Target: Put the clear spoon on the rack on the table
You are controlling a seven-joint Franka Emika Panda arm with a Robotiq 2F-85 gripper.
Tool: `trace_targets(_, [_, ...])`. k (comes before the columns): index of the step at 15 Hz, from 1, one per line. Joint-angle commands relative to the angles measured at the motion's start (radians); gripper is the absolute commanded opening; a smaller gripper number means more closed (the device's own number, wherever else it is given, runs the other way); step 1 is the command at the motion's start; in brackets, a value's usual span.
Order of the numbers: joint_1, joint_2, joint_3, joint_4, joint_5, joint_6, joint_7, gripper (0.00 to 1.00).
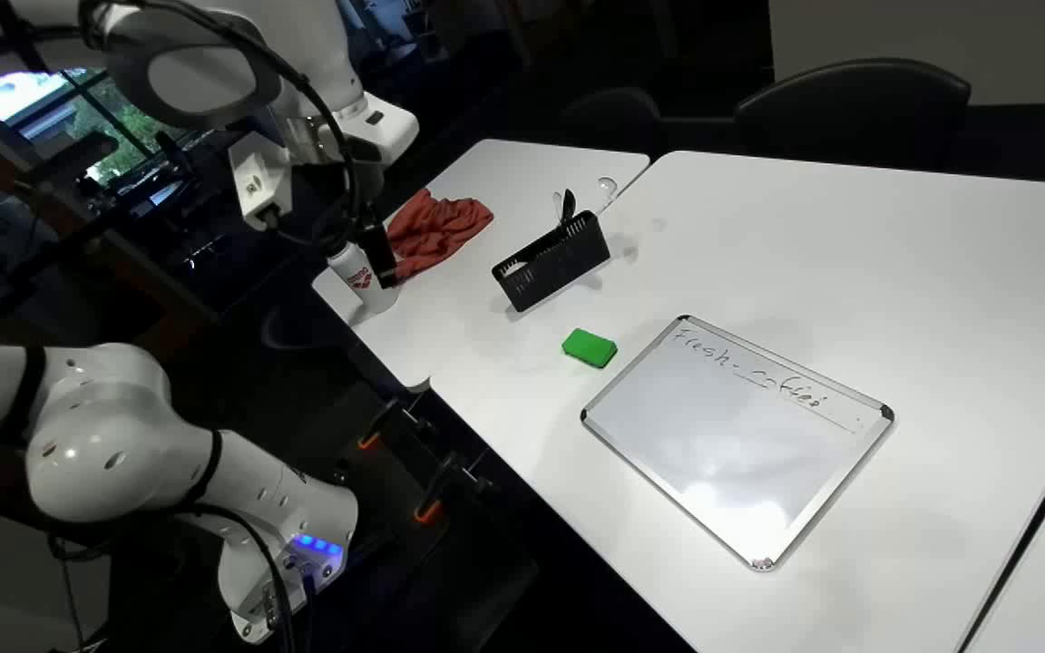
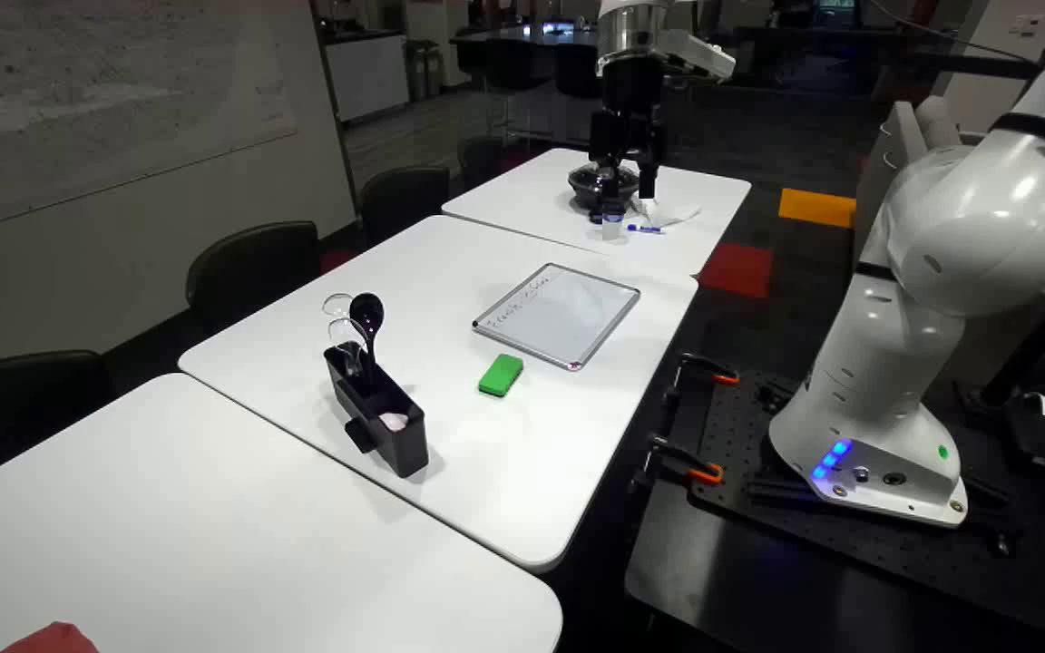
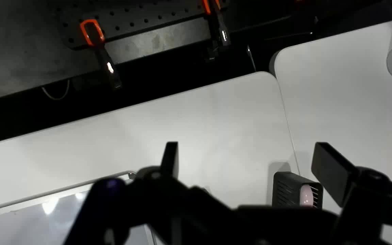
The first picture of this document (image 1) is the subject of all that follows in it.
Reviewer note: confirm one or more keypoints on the green block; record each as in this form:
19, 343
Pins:
590, 345

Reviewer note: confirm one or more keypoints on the red cloth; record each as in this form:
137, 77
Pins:
434, 231

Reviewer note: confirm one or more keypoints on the clear plastic spoon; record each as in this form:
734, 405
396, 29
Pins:
607, 187

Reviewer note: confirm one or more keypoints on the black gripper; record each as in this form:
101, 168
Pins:
366, 204

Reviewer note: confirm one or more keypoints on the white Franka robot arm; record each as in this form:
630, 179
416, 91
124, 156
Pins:
111, 438

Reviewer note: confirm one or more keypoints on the bright computer monitor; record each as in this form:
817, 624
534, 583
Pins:
53, 110

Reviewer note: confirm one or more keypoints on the silver framed whiteboard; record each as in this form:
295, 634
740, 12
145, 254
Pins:
734, 438

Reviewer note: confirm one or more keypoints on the black utensil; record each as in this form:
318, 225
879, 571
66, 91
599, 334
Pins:
570, 207

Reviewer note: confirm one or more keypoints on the small black office chair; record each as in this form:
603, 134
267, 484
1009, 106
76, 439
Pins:
614, 117

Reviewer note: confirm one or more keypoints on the white cup with red mark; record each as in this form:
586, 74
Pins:
350, 278

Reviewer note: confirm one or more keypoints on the large black office chair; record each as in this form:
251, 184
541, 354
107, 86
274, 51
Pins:
850, 110

